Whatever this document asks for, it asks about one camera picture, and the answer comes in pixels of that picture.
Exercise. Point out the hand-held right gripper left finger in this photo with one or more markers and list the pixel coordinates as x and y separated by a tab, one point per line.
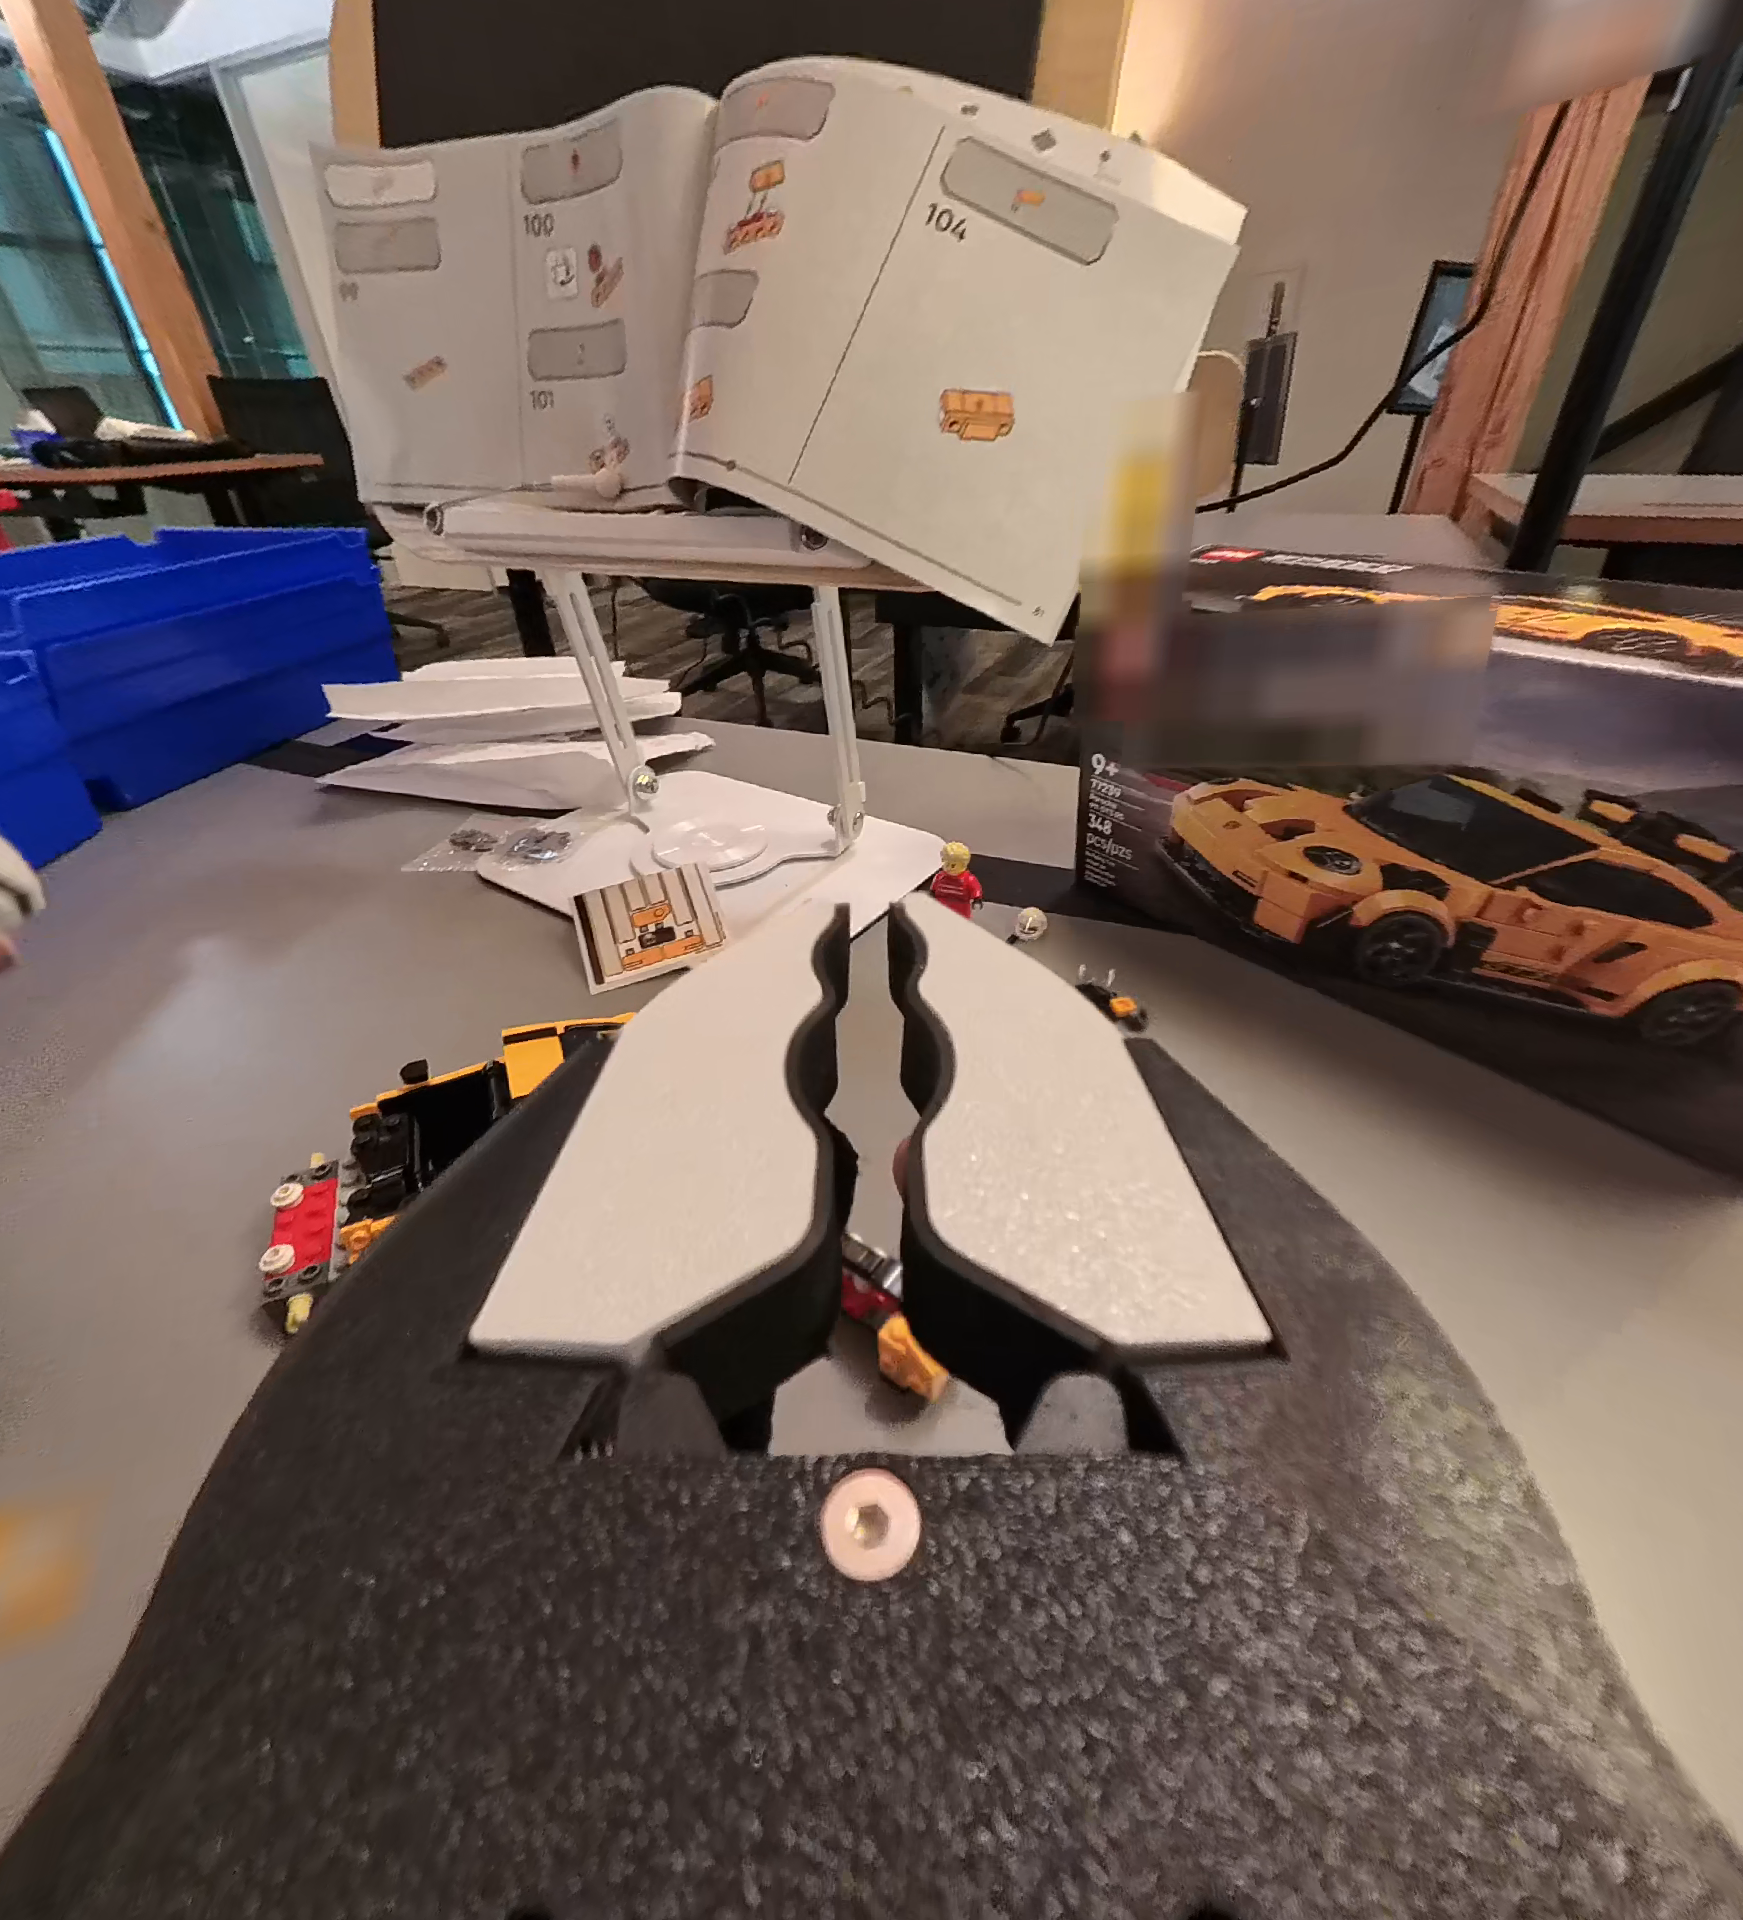
661	1170

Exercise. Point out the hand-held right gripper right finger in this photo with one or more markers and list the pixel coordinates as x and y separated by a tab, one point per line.
1081	1170

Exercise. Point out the white instruction booklet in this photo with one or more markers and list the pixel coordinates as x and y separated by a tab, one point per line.
886	331

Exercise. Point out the small orange black lego assembly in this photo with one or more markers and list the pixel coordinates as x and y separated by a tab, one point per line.
1112	1003

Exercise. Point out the small black lego wrench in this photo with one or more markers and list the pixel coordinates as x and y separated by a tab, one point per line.
1029	923

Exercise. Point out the red lego minifigure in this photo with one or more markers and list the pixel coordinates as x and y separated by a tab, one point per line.
960	886

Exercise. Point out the black lego set box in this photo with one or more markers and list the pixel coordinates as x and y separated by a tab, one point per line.
1486	901

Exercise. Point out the sticker sheet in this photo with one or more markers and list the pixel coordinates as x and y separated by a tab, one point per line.
654	931

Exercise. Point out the white book stand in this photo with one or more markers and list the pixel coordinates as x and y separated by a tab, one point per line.
781	856

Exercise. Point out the clear bag of small parts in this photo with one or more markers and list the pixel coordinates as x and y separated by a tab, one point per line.
497	848

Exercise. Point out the white paper bag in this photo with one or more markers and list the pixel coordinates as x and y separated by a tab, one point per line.
557	725
511	774
511	690

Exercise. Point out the black swivel chair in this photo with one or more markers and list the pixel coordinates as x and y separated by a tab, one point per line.
743	632

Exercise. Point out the black office chair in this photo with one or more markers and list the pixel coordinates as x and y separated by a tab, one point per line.
286	434

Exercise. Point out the black framed screen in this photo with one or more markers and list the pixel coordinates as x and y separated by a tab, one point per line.
1435	338

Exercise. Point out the pale wooden edge desk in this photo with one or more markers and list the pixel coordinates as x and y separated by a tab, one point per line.
1711	512

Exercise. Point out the rough wooden pillar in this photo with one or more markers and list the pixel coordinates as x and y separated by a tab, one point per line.
1531	301

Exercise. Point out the black wall-mounted device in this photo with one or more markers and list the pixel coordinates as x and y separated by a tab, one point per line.
1269	391

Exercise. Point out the black steel post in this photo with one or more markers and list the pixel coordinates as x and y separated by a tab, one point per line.
1622	331

